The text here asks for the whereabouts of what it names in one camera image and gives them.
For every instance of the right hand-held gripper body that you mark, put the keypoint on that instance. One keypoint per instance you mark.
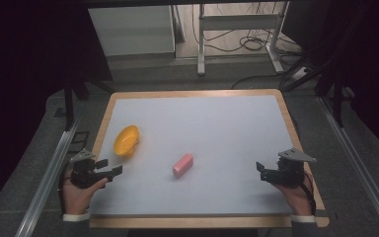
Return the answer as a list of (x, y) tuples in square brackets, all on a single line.
[(288, 173)]

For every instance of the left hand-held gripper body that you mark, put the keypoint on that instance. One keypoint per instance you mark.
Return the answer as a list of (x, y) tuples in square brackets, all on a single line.
[(83, 174)]

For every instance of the orange mango fruit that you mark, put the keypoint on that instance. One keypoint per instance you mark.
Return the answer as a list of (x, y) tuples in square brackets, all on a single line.
[(126, 140)]

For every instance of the pink soap bar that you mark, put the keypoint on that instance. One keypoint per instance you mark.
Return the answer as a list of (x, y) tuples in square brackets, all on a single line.
[(183, 165)]

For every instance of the person's left hand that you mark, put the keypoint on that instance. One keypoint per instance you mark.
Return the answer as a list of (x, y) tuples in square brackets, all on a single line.
[(79, 197)]

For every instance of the person's right hand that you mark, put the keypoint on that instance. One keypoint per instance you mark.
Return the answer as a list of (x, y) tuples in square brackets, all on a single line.
[(296, 199)]

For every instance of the black metal stand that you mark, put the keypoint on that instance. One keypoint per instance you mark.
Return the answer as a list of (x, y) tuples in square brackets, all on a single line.
[(337, 98), (69, 102)]

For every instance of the black curtain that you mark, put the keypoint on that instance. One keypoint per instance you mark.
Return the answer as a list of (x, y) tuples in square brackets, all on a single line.
[(368, 59), (23, 82)]

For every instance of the white cabinet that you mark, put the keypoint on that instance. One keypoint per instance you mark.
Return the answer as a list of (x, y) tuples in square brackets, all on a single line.
[(131, 29)]

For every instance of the aluminium rail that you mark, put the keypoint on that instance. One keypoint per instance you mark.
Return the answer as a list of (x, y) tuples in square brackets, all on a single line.
[(47, 177), (358, 164)]

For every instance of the white metal desk frame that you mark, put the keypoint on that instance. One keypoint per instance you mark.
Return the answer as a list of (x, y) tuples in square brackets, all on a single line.
[(240, 22)]

